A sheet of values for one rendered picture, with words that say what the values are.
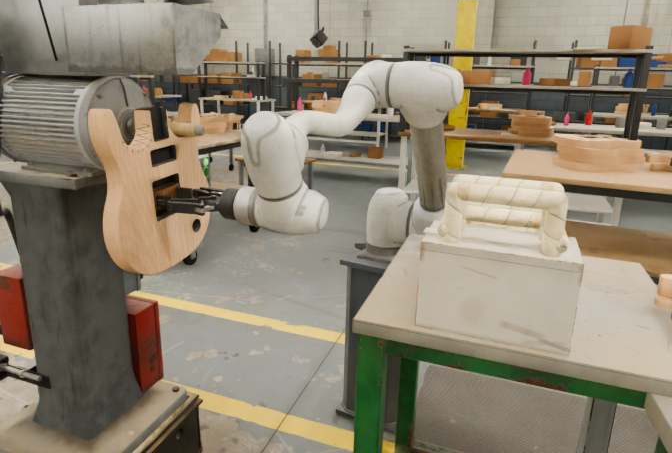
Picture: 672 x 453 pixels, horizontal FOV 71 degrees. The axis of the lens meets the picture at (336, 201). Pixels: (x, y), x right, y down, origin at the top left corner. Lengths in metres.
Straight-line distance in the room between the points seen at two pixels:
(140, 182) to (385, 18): 11.52
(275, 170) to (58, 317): 0.92
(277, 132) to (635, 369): 0.74
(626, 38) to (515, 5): 7.71
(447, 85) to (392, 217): 0.63
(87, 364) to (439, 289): 1.13
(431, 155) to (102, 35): 0.95
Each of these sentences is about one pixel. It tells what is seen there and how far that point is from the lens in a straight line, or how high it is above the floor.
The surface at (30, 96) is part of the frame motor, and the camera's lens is 1.48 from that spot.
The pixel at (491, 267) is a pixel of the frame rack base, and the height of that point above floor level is 1.07.
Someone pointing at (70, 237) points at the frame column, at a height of 0.94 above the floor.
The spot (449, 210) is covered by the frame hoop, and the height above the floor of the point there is 1.16.
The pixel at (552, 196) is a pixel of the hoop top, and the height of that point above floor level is 1.21.
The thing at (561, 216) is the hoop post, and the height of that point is 1.17.
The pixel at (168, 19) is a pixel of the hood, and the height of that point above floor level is 1.50.
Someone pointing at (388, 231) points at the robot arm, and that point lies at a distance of 1.82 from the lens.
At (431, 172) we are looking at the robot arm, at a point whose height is 1.10.
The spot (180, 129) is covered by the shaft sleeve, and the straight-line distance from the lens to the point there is 1.27.
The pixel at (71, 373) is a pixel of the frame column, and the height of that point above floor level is 0.51.
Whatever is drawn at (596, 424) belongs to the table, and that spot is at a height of 0.55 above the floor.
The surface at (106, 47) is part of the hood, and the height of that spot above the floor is 1.44.
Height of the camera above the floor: 1.39
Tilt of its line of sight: 15 degrees down
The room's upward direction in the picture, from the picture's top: 1 degrees clockwise
